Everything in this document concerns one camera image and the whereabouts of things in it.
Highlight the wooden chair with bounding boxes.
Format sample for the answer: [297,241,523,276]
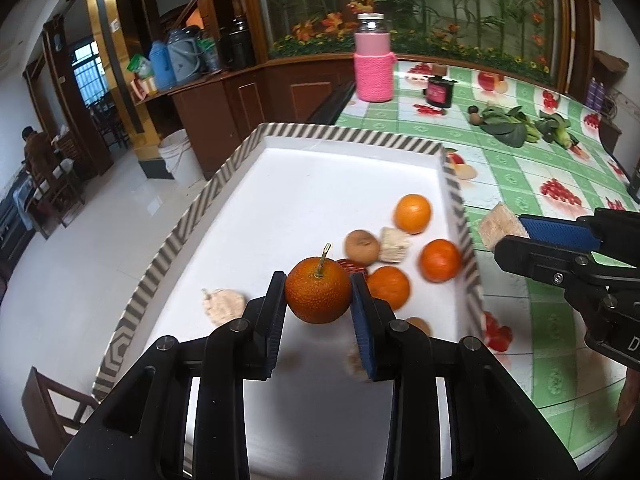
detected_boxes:
[21,366,99,469]

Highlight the white plastic bucket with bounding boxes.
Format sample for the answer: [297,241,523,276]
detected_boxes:
[158,129,203,188]

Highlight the green bok choy left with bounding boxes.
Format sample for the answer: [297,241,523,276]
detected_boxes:
[480,106,541,148]

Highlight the person in background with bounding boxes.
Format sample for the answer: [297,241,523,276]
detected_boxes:
[22,126,62,188]

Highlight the black jar pink label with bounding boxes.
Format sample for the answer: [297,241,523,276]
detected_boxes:
[423,63,456,110]

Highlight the flower mural panel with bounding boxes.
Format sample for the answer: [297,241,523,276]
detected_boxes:
[259,0,560,84]

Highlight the person's right hand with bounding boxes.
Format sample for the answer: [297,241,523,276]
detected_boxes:
[616,368,640,426]

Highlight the wooden cabinet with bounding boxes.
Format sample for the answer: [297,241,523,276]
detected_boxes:
[137,53,355,178]

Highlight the orange tangerine with stem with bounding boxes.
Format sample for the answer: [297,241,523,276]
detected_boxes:
[284,243,352,324]

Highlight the red date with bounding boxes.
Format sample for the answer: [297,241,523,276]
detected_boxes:
[337,259,369,278]

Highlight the bright orange tangerine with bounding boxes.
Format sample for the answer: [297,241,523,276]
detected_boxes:
[367,266,411,311]

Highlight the green bok choy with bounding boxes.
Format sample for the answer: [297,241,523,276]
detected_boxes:
[534,110,579,150]
[480,106,541,148]

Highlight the white tray striped rim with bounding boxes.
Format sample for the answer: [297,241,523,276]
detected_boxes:
[91,121,486,480]

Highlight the purple bottles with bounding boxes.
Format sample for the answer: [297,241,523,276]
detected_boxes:
[585,77,605,112]

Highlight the dark orange tangerine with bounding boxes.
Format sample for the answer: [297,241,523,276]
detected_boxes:
[419,238,462,283]

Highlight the green bok choy right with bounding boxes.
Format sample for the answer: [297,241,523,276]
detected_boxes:
[534,110,579,150]

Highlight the pink knit covered jar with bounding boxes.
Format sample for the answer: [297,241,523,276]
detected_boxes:
[354,12,396,103]

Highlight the blue thermos jug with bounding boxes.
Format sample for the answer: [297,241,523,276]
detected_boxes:
[149,40,177,91]

